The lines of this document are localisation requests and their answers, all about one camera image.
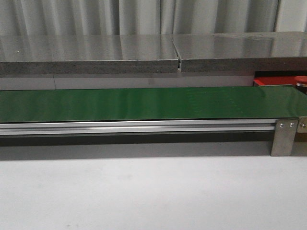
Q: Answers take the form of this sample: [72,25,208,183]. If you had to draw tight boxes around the red plastic tray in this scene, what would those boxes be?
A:
[254,76,295,86]

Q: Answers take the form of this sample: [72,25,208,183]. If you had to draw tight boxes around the steel conveyor support bracket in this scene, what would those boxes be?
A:
[271,119,298,157]

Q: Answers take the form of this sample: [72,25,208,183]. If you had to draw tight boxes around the white pleated curtain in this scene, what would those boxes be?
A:
[0,0,307,35]

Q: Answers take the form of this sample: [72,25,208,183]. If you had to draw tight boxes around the green conveyor belt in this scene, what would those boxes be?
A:
[0,86,307,123]

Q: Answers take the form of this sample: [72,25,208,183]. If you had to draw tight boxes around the aluminium conveyor frame rail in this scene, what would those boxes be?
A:
[0,119,276,137]

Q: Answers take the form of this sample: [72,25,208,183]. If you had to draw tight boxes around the grey granite counter slab left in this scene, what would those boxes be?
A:
[0,35,178,74]

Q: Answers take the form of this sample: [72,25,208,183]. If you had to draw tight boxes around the steel conveyor end plate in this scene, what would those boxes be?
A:
[297,116,307,133]

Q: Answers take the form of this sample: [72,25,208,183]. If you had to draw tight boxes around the red mushroom push button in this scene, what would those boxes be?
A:
[295,76,307,94]

